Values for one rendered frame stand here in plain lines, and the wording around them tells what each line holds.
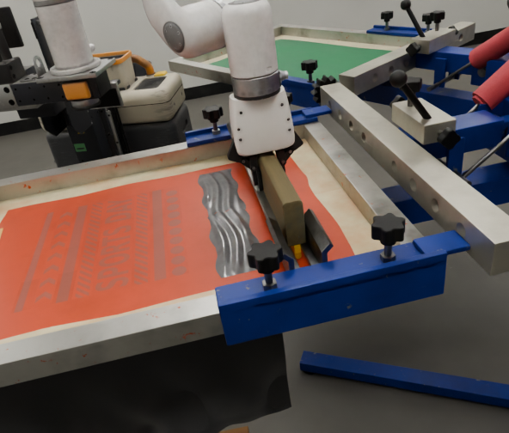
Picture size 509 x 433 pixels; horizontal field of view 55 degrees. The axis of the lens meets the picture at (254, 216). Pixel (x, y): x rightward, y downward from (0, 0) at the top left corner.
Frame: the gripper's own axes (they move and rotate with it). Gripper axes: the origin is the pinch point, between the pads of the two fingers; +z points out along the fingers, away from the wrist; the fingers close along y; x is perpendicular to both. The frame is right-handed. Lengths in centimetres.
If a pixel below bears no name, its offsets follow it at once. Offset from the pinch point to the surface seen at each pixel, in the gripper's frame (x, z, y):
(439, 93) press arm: -43, 9, -56
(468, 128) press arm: 2.6, -2.1, -35.8
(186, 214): -3.3, 6.0, 15.9
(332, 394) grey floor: -29, 101, -16
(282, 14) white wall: -381, 39, -92
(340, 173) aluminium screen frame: -1.0, 3.4, -13.5
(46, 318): 17.7, 6.0, 37.8
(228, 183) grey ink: -10.4, 5.2, 6.7
